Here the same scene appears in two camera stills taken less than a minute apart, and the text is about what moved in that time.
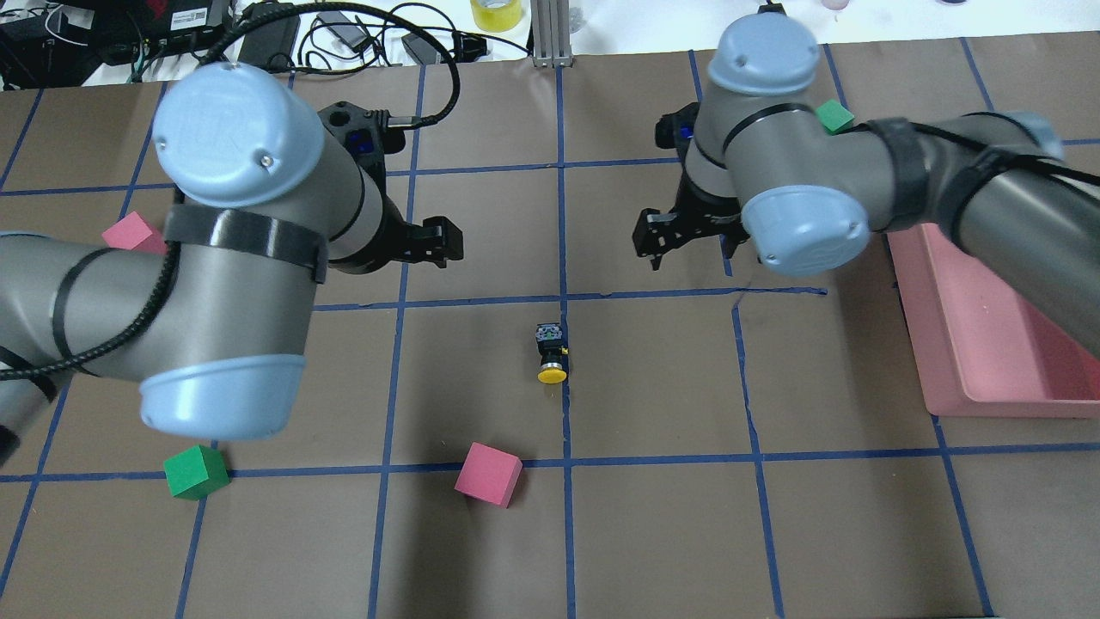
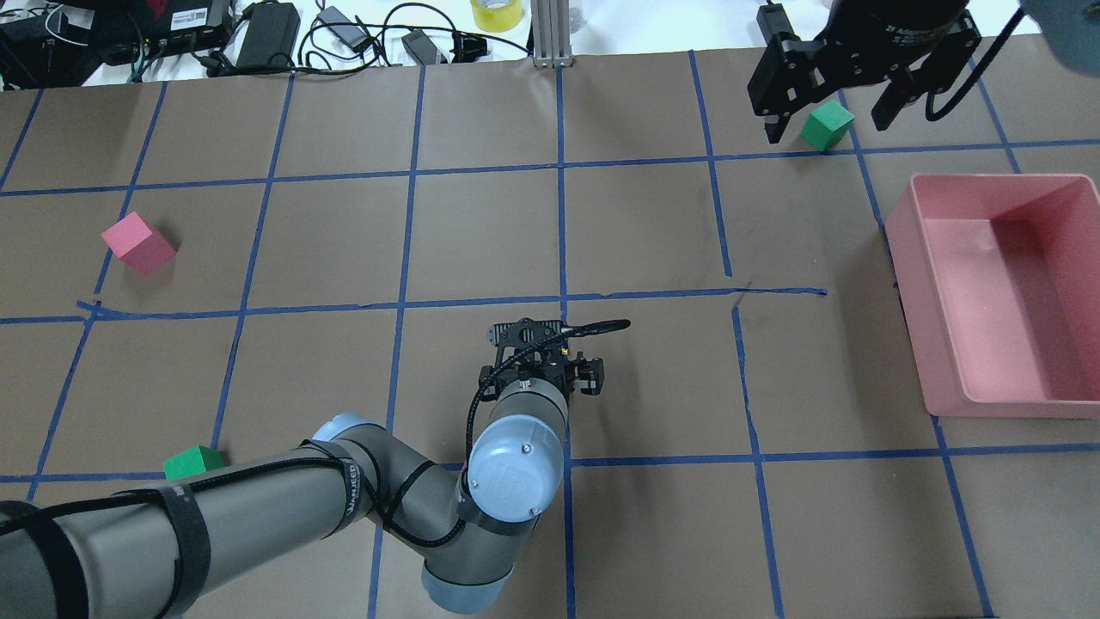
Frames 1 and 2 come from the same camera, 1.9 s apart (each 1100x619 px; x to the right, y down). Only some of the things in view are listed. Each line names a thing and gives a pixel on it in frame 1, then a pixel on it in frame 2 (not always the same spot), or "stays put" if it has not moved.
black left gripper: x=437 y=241 → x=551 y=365
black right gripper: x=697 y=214 → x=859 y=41
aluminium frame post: x=550 y=33 stays put
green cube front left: x=196 y=473 stays put
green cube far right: x=835 y=117 stays put
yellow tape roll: x=497 y=15 stays put
